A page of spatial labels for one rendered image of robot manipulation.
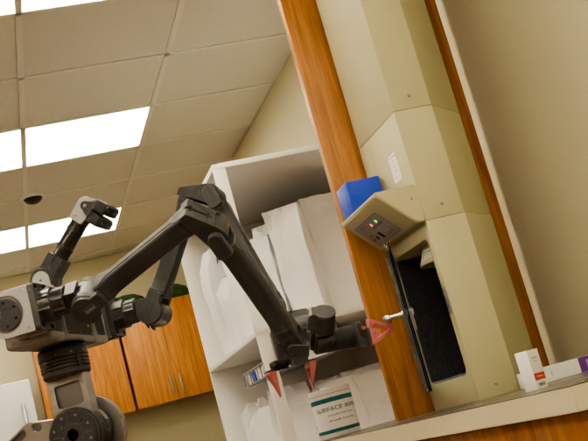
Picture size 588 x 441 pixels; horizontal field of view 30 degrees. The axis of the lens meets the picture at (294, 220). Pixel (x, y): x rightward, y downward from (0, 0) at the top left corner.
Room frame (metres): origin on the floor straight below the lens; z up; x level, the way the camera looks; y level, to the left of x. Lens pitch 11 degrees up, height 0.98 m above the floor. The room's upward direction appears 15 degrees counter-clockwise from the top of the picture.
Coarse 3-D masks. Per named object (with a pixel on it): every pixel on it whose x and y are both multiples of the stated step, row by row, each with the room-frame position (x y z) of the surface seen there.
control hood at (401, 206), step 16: (384, 192) 2.70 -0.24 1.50; (400, 192) 2.72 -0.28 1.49; (416, 192) 2.73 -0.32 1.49; (368, 208) 2.79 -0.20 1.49; (384, 208) 2.74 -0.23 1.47; (400, 208) 2.71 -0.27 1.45; (416, 208) 2.73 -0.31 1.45; (352, 224) 2.95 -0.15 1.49; (400, 224) 2.79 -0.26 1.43; (416, 224) 2.75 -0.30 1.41; (368, 240) 3.00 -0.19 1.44
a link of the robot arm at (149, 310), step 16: (192, 192) 3.09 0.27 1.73; (224, 192) 3.15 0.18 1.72; (176, 208) 3.12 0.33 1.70; (176, 256) 3.11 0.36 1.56; (160, 272) 3.12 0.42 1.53; (176, 272) 3.14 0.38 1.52; (160, 288) 3.11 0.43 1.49; (144, 304) 3.10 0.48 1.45; (160, 304) 3.10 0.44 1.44; (144, 320) 3.10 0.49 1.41; (160, 320) 3.12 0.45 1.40
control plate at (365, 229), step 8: (376, 216) 2.81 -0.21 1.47; (360, 224) 2.92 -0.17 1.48; (368, 224) 2.89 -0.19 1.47; (376, 224) 2.86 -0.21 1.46; (384, 224) 2.83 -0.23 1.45; (392, 224) 2.81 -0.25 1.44; (360, 232) 2.97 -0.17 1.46; (368, 232) 2.94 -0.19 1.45; (376, 232) 2.91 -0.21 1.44; (392, 232) 2.86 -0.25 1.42; (376, 240) 2.96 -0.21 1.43; (384, 240) 2.94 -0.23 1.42
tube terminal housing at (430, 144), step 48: (384, 144) 2.85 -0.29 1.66; (432, 144) 2.75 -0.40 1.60; (432, 192) 2.74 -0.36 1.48; (480, 192) 2.91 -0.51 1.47; (432, 240) 2.73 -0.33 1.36; (480, 240) 2.81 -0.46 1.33; (480, 288) 2.75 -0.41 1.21; (480, 336) 2.74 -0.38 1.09; (528, 336) 2.93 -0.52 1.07; (432, 384) 3.00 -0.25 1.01; (480, 384) 2.73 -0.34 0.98
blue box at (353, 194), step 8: (376, 176) 2.93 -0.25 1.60; (344, 184) 2.91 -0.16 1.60; (352, 184) 2.90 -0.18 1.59; (360, 184) 2.91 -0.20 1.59; (368, 184) 2.92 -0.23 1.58; (376, 184) 2.92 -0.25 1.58; (336, 192) 2.99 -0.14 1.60; (344, 192) 2.93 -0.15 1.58; (352, 192) 2.90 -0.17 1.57; (360, 192) 2.91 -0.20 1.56; (368, 192) 2.92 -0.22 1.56; (344, 200) 2.95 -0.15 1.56; (352, 200) 2.90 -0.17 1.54; (360, 200) 2.91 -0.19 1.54; (344, 208) 2.96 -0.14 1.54; (352, 208) 2.90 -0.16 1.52; (344, 216) 2.98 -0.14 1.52
